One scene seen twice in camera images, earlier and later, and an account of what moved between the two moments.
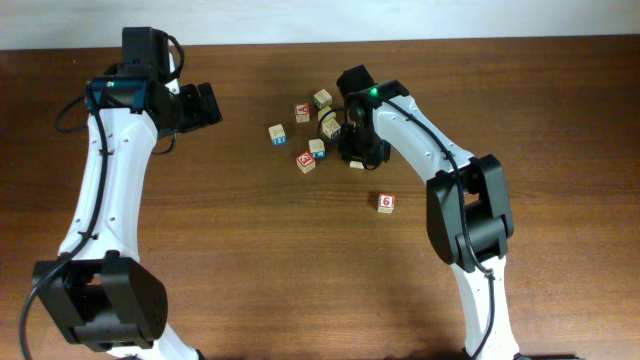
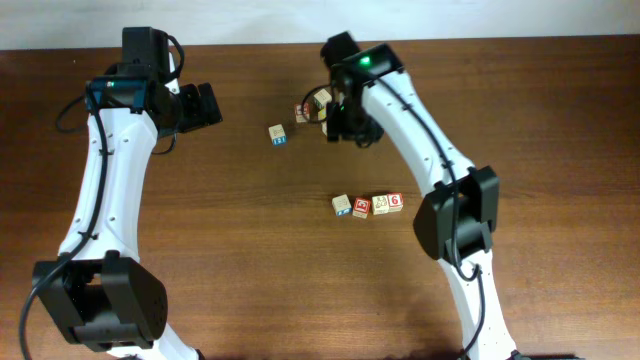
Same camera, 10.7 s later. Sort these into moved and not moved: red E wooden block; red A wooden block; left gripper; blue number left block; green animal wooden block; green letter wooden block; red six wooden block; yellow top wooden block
Moved: green animal wooden block; red six wooden block; red E wooden block
Not moved: green letter wooden block; yellow top wooden block; blue number left block; red A wooden block; left gripper
